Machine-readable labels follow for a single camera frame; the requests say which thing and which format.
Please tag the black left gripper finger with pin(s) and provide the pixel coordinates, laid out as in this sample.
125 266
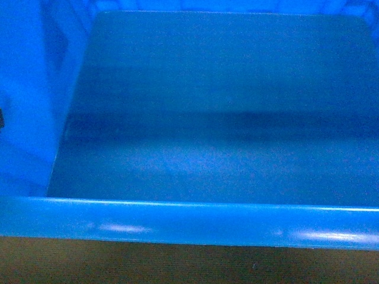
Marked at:
1 119

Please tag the large blue plastic crate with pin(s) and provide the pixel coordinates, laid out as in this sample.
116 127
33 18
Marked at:
232 123

